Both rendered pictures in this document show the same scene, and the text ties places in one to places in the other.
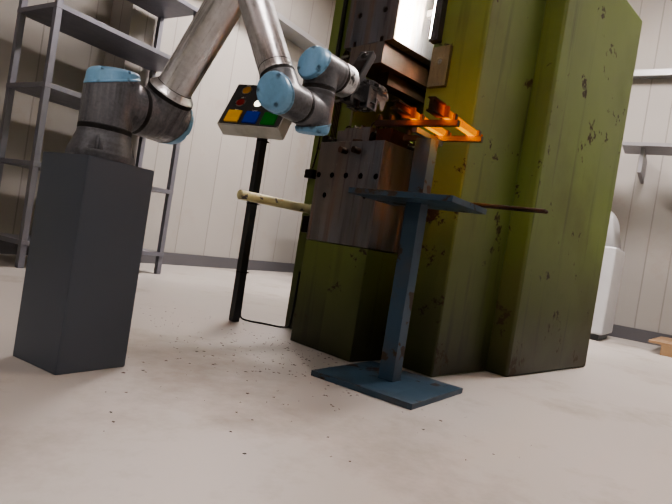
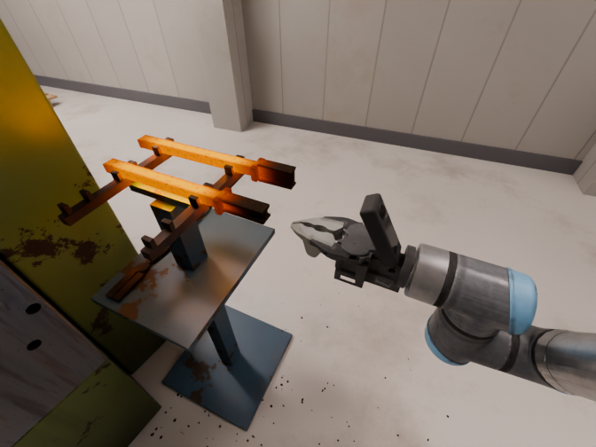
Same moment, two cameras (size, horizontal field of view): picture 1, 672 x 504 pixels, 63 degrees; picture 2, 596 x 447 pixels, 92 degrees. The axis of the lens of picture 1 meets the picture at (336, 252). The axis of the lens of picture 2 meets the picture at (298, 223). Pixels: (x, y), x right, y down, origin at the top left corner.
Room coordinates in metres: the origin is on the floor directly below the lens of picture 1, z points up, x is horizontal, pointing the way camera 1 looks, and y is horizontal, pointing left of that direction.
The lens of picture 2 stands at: (1.76, 0.29, 1.30)
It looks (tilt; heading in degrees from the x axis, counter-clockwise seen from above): 44 degrees down; 259
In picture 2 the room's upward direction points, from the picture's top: straight up
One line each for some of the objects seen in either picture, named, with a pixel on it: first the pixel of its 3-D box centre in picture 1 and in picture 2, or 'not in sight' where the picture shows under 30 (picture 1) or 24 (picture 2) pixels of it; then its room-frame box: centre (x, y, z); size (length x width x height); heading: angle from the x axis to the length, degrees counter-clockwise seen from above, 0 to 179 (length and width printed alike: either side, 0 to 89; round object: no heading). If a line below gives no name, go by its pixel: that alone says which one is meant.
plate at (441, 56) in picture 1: (439, 66); not in sight; (2.30, -0.31, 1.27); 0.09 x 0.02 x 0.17; 45
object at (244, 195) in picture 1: (277, 202); not in sight; (2.61, 0.32, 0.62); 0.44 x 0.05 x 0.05; 135
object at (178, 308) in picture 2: (417, 200); (193, 262); (1.95, -0.26, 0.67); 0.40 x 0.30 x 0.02; 54
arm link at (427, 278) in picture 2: (343, 79); (423, 270); (1.51, 0.05, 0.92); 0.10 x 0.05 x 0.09; 54
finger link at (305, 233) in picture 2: not in sight; (311, 244); (1.67, -0.04, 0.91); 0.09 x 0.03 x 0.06; 144
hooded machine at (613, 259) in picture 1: (579, 268); not in sight; (4.99, -2.23, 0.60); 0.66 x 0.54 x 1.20; 58
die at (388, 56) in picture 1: (395, 70); not in sight; (2.58, -0.14, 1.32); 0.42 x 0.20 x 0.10; 135
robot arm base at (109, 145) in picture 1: (102, 144); not in sight; (1.61, 0.73, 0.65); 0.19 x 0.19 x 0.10
